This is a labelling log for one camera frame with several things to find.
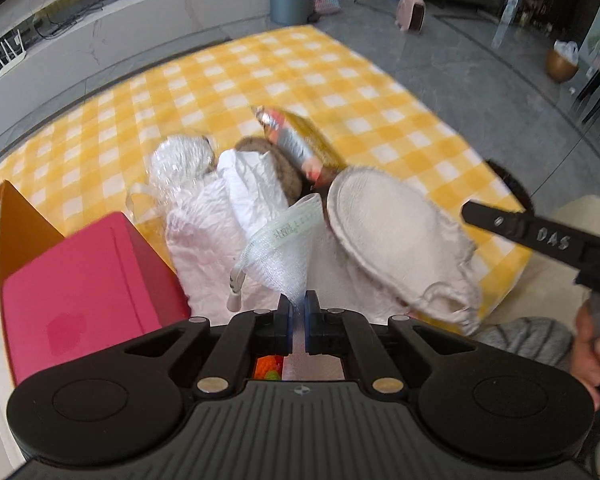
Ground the white crinkled plastic bag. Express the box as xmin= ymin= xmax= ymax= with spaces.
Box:
xmin=125 ymin=148 xmax=412 ymax=325

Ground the white drawstring cloth pouch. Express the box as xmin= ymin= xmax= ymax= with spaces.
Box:
xmin=326 ymin=167 xmax=481 ymax=335

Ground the person's right hand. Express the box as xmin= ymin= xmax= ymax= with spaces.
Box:
xmin=570 ymin=301 xmax=600 ymax=411

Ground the orange red knitted toy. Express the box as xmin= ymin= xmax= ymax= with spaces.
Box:
xmin=252 ymin=356 xmax=284 ymax=380

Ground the brown plush toy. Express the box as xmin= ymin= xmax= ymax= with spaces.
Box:
xmin=235 ymin=136 xmax=303 ymax=205

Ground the gold foil snack packet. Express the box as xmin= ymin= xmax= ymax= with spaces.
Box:
xmin=251 ymin=106 xmax=347 ymax=186

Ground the red box lid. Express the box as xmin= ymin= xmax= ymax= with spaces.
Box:
xmin=2 ymin=212 xmax=190 ymax=382

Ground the gold bowl with bag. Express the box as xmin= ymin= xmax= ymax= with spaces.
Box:
xmin=545 ymin=40 xmax=579 ymax=84

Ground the yellow white checkered blanket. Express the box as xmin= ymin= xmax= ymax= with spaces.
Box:
xmin=0 ymin=24 xmax=534 ymax=331

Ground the orange cardboard storage box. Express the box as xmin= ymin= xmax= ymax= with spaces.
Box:
xmin=0 ymin=180 xmax=65 ymax=288

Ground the pink small heater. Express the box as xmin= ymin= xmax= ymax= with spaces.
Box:
xmin=396 ymin=0 xmax=426 ymax=34

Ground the marble tv console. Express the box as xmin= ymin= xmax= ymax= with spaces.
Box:
xmin=0 ymin=0 xmax=270 ymax=159

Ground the white wifi router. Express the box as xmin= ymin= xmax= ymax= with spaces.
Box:
xmin=0 ymin=29 xmax=27 ymax=72

